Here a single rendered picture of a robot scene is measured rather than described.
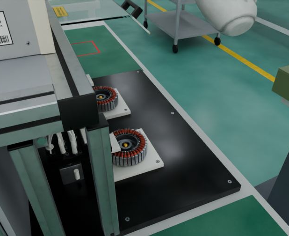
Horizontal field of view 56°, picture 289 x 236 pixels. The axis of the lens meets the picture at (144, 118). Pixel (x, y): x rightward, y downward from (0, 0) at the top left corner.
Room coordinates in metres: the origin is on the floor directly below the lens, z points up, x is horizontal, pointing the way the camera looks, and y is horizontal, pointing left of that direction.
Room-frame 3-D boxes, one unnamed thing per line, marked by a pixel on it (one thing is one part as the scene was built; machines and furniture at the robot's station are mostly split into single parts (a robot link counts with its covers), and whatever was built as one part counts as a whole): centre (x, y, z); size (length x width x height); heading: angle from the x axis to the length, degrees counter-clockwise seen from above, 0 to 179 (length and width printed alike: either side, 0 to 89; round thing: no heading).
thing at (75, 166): (0.46, 0.18, 0.80); 0.08 x 0.05 x 0.06; 22
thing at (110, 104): (0.74, 0.14, 0.80); 0.11 x 0.11 x 0.04
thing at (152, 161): (0.51, 0.05, 0.78); 0.15 x 0.15 x 0.01; 22
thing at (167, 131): (0.62, 0.11, 0.76); 0.64 x 0.47 x 0.02; 22
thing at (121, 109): (0.74, 0.14, 0.78); 0.15 x 0.15 x 0.01; 22
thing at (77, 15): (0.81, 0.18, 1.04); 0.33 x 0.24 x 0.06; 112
